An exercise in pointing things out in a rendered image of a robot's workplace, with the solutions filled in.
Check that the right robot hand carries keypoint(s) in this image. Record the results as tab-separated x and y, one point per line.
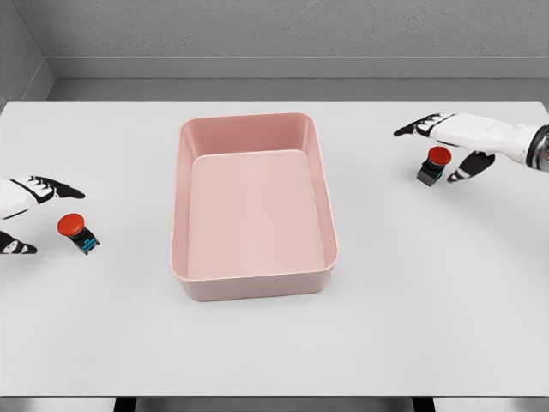
472	131

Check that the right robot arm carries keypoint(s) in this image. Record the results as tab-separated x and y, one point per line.
534	143

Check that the pink rectangular plastic basket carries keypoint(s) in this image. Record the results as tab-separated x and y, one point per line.
253	214

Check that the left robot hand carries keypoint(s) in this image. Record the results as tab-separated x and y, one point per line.
17	195

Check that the red button switch, grey base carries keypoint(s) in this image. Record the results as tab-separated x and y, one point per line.
438	155

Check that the red button switch, blue-marked base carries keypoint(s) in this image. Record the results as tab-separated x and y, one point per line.
71	225

